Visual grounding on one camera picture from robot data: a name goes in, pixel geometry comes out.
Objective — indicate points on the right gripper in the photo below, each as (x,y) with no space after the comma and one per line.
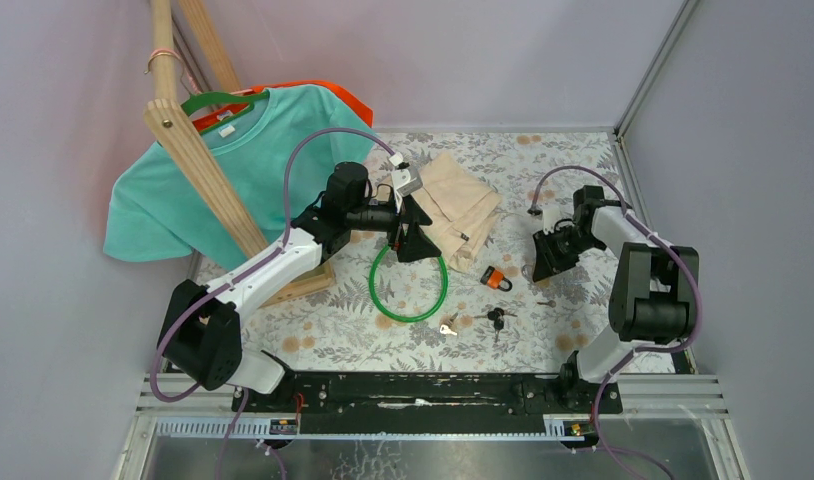
(547,262)

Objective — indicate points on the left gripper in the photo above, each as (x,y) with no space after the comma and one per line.
(414,244)

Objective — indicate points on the brass padlock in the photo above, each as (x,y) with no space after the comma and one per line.
(528,273)

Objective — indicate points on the green cable lock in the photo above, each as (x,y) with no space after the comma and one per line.
(406,298)

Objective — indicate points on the orange black small lock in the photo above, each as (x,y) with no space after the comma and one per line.
(495,279)

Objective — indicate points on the black-headed key bunch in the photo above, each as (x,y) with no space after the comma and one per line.
(497,316)

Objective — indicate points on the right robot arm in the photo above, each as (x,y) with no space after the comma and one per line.
(653,303)

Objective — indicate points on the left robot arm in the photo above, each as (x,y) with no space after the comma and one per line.
(201,333)

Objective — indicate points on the folded beige cloth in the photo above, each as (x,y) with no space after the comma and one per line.
(461,206)

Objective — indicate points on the floral table mat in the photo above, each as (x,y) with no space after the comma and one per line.
(339,328)

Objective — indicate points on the teal t-shirt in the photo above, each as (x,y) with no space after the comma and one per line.
(156,214)

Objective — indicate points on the orange garment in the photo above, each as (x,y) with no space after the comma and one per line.
(254,149)

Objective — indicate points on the green clothes hanger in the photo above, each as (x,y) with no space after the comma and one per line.
(227,106)

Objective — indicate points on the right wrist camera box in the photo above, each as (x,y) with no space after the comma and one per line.
(551,216)

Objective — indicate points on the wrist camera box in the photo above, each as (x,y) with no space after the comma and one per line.
(551,216)
(406,181)

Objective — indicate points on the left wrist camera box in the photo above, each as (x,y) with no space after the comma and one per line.
(406,181)

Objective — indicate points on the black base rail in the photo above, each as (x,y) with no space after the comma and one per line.
(347,403)

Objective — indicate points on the wooden rack frame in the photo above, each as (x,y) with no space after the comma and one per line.
(174,130)

